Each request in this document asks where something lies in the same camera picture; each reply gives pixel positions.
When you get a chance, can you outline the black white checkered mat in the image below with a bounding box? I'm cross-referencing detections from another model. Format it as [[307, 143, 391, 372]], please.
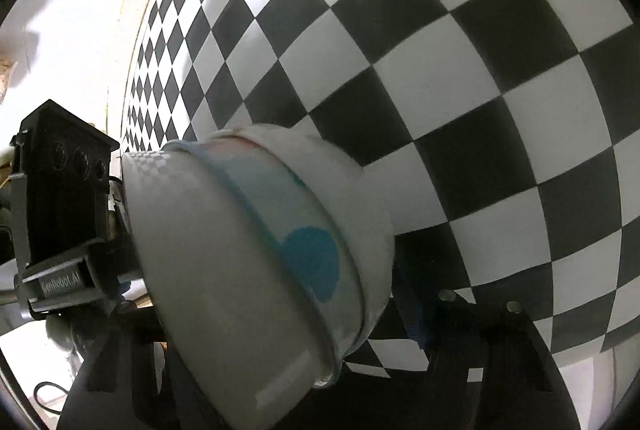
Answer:
[[120, 0, 640, 380]]

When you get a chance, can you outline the white bowl with blue pattern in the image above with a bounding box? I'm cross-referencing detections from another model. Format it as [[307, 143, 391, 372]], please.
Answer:
[[121, 137, 368, 430]]

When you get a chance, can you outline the black cable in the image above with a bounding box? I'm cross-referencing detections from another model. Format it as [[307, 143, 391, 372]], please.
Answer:
[[31, 379, 75, 420]]

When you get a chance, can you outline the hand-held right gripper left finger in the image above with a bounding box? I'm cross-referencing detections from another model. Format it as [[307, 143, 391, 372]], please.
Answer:
[[57, 300, 222, 430]]

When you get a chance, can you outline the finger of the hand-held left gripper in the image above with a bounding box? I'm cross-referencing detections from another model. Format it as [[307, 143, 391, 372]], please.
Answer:
[[91, 237, 135, 301]]

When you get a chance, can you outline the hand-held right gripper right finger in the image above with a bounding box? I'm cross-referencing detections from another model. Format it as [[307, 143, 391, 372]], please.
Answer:
[[406, 287, 572, 430]]

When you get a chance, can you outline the person's left hand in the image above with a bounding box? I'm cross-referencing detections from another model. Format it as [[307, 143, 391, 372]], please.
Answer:
[[44, 314, 86, 378]]

